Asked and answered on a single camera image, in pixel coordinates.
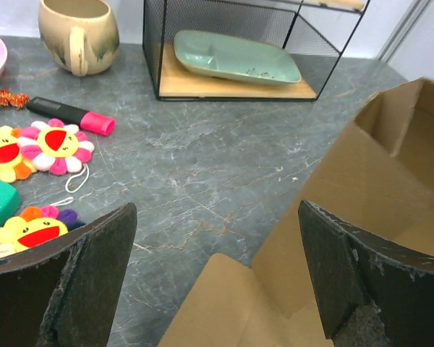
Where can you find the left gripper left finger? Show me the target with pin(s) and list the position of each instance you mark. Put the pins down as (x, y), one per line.
(65, 292)

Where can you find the pink highlighter marker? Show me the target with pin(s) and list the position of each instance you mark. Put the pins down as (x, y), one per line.
(87, 120)

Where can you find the beige ceramic mug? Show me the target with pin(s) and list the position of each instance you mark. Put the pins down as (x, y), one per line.
(82, 37)

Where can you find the black wire shelf rack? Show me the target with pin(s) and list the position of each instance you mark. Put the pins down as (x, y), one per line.
(314, 33)

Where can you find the brown cardboard box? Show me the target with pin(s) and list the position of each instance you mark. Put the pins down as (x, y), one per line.
(378, 175)

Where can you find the sunflower toy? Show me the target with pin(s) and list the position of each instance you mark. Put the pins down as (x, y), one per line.
(13, 166)

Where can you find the small orange flower toy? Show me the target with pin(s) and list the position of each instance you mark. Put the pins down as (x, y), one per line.
(8, 99)

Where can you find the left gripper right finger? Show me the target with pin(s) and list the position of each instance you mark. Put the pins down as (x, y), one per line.
(366, 286)

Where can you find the pink petal smiley toy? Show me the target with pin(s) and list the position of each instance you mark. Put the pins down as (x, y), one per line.
(55, 147)

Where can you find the green ceramic tray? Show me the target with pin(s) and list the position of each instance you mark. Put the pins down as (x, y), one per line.
(232, 58)

